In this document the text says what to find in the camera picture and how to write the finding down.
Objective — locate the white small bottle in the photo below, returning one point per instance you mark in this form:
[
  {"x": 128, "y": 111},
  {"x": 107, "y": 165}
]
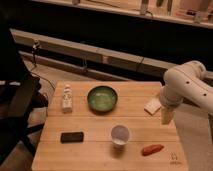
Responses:
[{"x": 67, "y": 99}]

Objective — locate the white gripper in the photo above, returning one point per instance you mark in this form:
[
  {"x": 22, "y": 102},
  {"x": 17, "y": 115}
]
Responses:
[{"x": 169, "y": 99}]

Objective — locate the black chair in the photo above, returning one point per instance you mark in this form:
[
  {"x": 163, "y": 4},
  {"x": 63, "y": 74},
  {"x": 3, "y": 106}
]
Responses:
[{"x": 19, "y": 95}]

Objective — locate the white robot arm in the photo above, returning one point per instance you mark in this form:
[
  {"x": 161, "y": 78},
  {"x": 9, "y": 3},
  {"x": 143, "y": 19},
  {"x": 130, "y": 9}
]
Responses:
[{"x": 185, "y": 81}]

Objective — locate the black eraser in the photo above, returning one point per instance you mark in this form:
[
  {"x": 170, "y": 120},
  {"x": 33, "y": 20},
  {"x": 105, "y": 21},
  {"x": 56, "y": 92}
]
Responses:
[{"x": 71, "y": 137}]

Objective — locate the orange carrot toy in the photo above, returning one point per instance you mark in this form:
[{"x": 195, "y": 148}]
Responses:
[{"x": 151, "y": 149}]

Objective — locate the green bowl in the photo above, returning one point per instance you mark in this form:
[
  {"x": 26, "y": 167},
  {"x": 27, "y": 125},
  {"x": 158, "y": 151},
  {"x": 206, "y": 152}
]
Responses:
[{"x": 102, "y": 98}]

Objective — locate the white sponge block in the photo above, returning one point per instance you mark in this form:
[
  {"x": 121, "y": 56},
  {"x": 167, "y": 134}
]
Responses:
[{"x": 152, "y": 106}]

